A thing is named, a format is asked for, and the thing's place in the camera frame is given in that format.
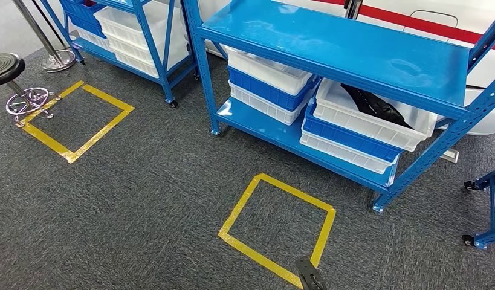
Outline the white car with red stripe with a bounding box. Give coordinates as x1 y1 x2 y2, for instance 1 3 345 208
187 0 495 137

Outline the chrome stanchion post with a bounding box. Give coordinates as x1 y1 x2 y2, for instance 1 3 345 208
11 0 77 73
343 0 364 20

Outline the steel floor outlet plate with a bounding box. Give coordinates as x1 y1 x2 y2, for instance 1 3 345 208
440 148 460 164

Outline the stack of white bins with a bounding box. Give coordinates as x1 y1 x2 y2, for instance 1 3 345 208
94 0 190 79

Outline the black part inside bin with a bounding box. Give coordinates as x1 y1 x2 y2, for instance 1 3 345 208
340 83 414 130

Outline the black round swivel stool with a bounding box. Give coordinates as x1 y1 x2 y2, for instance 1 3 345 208
0 53 62 128

